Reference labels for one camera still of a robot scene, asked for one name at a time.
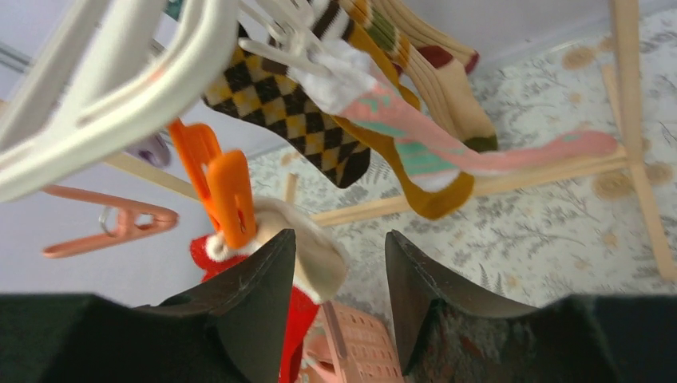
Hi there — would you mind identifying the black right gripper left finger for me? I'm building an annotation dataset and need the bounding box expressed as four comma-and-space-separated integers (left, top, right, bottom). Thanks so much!
0, 228, 297, 383

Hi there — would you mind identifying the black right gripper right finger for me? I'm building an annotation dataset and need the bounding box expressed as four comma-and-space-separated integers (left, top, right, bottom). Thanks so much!
385, 231, 676, 382

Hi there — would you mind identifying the pink laundry basket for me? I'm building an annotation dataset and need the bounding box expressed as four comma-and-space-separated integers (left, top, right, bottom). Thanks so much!
297, 302, 405, 383

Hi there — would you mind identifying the red snowflake sock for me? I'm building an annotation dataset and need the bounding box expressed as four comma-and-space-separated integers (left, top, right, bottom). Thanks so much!
190, 197, 348, 382

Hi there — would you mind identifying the brown argyle sock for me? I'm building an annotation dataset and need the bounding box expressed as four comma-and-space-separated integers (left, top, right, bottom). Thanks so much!
202, 47, 370, 188

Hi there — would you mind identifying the white plastic clip hanger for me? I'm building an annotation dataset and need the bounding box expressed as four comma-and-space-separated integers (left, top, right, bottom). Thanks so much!
1, 0, 327, 202

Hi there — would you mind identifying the mustard yellow sock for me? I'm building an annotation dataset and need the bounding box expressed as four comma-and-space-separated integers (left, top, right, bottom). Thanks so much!
337, 1, 474, 219

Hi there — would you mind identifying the pink clothes peg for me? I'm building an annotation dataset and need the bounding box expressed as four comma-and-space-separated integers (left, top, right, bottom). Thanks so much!
43, 185, 179, 259

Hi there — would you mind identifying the orange clothes peg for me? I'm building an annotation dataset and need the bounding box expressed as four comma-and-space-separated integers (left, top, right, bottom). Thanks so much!
168, 119, 256, 248

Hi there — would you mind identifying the floral patterned mat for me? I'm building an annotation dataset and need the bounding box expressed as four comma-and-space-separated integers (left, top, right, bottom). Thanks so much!
248, 7, 677, 329

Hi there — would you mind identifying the pink green patterned sock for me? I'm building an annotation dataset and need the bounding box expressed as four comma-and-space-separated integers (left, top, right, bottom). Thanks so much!
288, 40, 618, 176

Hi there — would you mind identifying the beige maroon striped sock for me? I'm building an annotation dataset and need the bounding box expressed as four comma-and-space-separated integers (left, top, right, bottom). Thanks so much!
373, 1, 498, 152

